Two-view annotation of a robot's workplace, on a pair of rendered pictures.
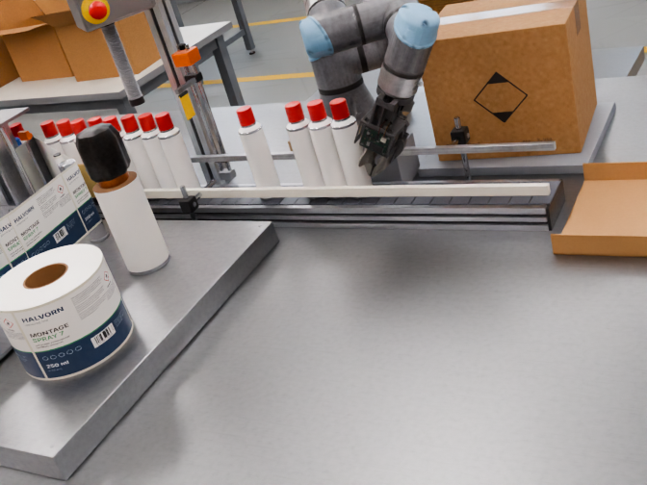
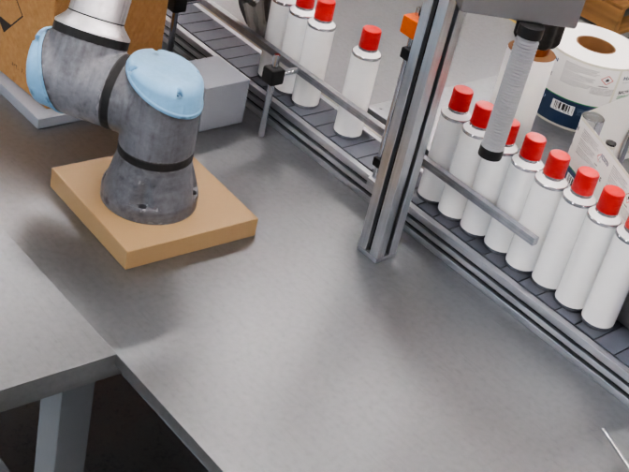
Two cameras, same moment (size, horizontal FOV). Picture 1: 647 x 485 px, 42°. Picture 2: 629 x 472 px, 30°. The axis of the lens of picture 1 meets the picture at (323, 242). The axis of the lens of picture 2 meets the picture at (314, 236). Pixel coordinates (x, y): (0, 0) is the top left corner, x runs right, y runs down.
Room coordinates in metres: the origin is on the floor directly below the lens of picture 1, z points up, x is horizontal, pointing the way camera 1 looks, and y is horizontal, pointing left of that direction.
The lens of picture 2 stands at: (3.51, 0.30, 1.88)
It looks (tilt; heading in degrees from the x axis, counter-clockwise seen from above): 33 degrees down; 187
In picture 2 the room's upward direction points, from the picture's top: 14 degrees clockwise
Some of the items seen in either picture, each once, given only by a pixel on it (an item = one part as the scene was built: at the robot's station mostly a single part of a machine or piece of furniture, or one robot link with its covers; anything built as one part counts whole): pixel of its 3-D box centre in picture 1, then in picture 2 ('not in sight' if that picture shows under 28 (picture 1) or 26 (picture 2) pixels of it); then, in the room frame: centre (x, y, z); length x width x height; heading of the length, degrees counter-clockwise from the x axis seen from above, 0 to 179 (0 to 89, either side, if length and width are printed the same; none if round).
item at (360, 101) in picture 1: (345, 98); (153, 170); (2.03, -0.16, 0.91); 0.15 x 0.15 x 0.10
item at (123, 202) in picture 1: (122, 198); (525, 69); (1.51, 0.35, 1.03); 0.09 x 0.09 x 0.30
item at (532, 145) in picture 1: (300, 154); (311, 79); (1.65, -0.01, 0.95); 1.07 x 0.01 x 0.01; 55
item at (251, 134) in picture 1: (257, 152); (359, 81); (1.66, 0.08, 0.98); 0.05 x 0.05 x 0.20
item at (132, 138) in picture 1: (142, 156); (491, 176); (1.85, 0.34, 0.98); 0.05 x 0.05 x 0.20
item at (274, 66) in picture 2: not in sight; (277, 93); (1.66, -0.06, 0.91); 0.07 x 0.03 x 0.17; 145
